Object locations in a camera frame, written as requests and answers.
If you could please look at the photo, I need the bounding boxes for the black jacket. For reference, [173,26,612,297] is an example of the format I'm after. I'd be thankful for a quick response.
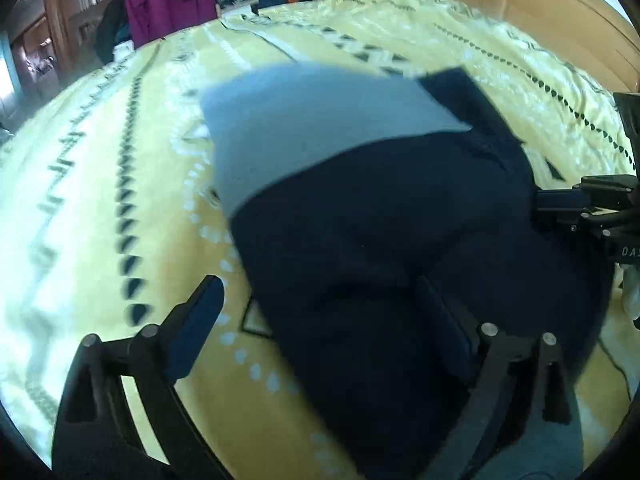
[94,0,132,67]

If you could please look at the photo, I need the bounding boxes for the wooden chair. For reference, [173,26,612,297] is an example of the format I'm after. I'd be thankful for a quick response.
[65,0,126,73]

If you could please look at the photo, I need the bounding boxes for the navy and light blue shirt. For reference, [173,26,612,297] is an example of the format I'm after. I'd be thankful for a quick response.
[197,62,616,480]

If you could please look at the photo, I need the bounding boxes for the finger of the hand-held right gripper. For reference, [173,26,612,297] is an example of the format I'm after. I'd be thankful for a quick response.
[534,186,593,228]

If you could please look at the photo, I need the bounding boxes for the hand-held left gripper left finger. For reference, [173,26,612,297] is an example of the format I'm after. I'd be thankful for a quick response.
[51,274,227,480]

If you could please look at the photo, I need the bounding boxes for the yellow patterned bedspread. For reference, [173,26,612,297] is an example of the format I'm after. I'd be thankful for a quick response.
[0,0,638,480]

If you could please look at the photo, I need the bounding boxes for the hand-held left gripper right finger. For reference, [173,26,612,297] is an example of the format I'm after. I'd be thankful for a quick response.
[414,274,573,480]

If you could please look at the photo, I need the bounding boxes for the wooden headboard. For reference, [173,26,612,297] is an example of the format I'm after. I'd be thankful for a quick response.
[370,0,640,98]

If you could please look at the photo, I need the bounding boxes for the maroon garment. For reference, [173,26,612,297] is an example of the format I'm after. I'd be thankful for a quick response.
[124,0,222,50]

